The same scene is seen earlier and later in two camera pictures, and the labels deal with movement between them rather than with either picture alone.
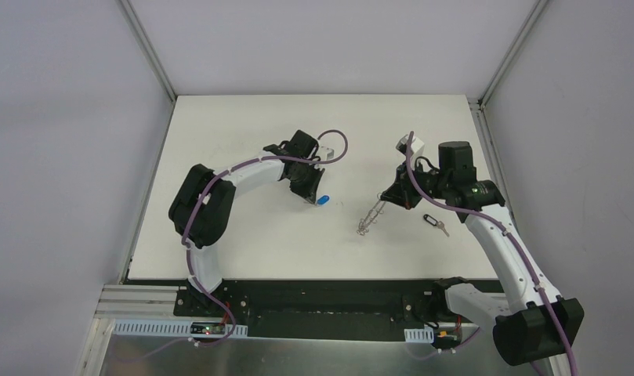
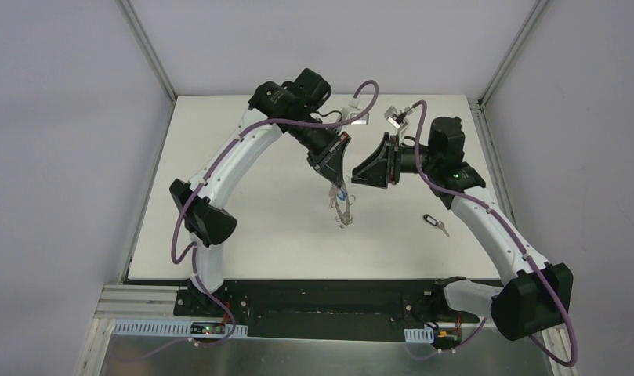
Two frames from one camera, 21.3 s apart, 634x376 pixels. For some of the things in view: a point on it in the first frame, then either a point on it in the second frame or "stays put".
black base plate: x=322 y=310 stays put
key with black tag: x=440 y=225 stays put
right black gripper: x=400 y=189 → x=391 y=160
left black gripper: x=306 y=180 → x=327 y=147
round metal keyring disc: x=364 y=224 → x=345 y=218
